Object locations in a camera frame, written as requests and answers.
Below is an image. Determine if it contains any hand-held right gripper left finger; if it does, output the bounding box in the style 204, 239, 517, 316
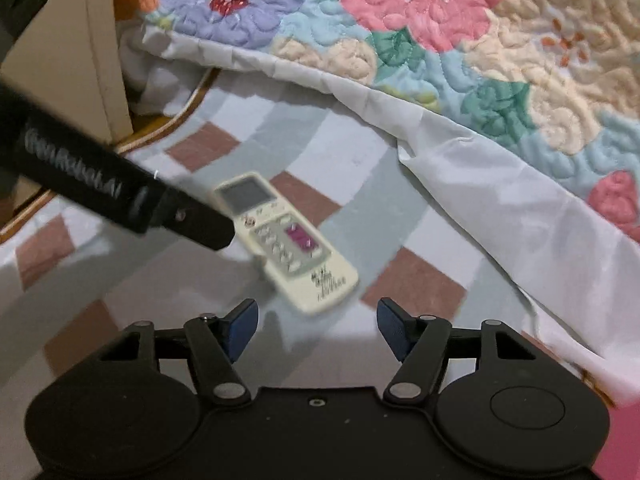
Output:
65, 298, 259, 407

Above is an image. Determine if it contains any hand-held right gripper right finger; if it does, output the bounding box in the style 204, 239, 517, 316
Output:
376, 297, 576, 407

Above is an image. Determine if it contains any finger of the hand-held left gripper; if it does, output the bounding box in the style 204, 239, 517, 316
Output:
150, 190, 236, 251

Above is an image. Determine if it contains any cream remote with pink display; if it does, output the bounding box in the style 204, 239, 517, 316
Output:
212, 171, 360, 317

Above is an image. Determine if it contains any pink cardboard box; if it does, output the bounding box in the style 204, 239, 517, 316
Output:
592, 395, 640, 480

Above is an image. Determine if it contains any checked floor mat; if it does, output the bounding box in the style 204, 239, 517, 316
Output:
0, 67, 601, 411

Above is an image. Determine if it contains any beige wooden cabinet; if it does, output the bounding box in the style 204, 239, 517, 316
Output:
0, 0, 135, 146

